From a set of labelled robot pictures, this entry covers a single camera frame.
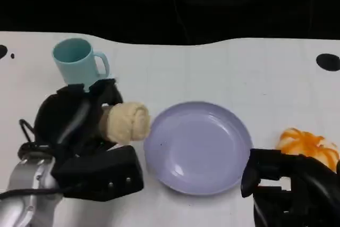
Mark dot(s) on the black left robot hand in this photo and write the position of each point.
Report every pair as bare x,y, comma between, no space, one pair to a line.
61,120

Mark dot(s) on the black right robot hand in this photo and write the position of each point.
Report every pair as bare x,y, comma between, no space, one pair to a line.
310,192

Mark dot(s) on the beige towel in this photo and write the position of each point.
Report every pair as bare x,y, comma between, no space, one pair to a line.
127,122

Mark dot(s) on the orange and white toy bread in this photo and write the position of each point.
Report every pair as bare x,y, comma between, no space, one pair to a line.
302,142

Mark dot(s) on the pale green mug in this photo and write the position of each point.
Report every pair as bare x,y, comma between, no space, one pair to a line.
78,71

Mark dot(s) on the lilac plate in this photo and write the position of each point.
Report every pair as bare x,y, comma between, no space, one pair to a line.
197,148

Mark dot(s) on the black backdrop cloth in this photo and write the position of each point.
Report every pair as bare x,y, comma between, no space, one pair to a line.
170,3

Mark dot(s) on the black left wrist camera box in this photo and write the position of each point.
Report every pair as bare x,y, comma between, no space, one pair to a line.
106,171

